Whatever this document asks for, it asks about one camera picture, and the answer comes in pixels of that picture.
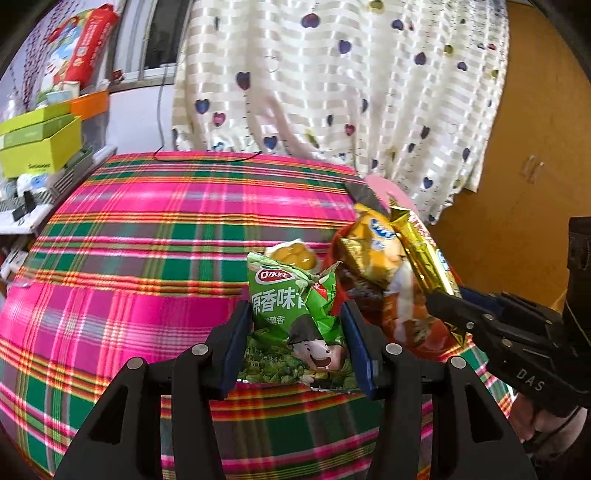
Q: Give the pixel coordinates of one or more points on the orange box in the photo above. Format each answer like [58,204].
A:
[92,104]

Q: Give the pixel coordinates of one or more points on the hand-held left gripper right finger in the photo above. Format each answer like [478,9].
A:
[355,341]

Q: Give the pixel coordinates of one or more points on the pink round object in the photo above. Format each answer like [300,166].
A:
[396,194]

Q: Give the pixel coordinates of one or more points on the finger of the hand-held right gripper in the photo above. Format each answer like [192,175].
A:
[485,299]
[455,309]

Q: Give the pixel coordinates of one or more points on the person's right hand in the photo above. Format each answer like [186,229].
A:
[526,415]

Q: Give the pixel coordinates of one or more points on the small yellow snack packet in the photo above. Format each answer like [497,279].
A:
[291,254]

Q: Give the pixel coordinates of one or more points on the black flat object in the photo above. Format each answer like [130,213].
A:
[364,196]

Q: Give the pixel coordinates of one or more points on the plaid blanket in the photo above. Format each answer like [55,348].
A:
[138,277]

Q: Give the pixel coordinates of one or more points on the yellow-green cardboard box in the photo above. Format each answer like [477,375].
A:
[41,152]

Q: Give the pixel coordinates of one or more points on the red cartoon print carton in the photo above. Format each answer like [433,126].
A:
[87,46]

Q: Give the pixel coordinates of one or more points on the yellow-green box lid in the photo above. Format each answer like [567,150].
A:
[32,122]

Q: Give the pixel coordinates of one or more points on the wooden cabinet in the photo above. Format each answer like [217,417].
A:
[521,207]

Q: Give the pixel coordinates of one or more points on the yellow snack bag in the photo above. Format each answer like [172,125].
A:
[369,258]

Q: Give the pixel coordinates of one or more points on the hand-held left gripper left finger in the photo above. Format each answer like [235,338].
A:
[233,341]

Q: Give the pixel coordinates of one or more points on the green snack bag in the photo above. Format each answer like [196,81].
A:
[286,314]

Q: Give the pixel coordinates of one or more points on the black and white striped box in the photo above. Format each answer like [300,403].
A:
[69,177]

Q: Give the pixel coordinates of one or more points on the white window frame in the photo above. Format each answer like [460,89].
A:
[157,69]

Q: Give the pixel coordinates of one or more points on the long gold snack packet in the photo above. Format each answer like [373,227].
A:
[420,249]

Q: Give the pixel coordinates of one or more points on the heart print curtain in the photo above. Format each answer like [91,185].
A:
[323,92]

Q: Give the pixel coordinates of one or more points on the red box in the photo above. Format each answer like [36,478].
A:
[434,347]

